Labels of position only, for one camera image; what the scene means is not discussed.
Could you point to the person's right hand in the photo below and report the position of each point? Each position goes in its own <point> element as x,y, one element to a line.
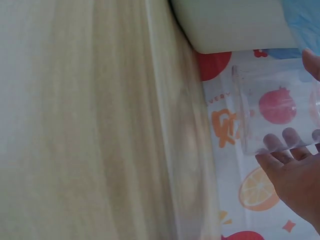
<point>297,180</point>

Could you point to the person's right fingers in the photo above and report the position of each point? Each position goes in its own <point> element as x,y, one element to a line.
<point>287,150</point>

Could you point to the person's right thumb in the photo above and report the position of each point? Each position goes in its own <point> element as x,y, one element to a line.
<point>312,65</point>

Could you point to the clear drinking glass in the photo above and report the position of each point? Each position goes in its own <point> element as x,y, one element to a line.
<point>272,100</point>

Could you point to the blue plastic bag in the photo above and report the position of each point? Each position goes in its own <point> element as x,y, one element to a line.
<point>303,17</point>

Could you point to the cream rounded container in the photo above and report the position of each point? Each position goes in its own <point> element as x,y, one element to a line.
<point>232,22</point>

